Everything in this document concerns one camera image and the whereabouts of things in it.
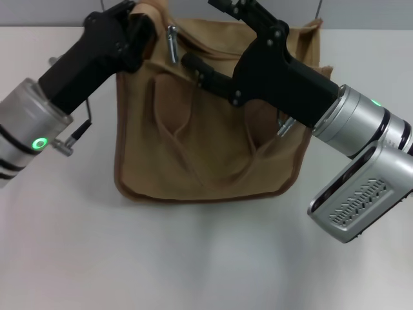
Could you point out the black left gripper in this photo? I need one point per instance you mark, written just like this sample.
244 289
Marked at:
84 61

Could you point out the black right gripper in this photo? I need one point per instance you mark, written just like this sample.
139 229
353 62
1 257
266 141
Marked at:
284 74

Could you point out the silver metal zipper pull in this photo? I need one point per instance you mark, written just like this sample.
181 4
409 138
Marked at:
172 43

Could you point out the khaki canvas food bag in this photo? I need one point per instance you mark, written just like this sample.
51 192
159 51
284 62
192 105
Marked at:
209 151

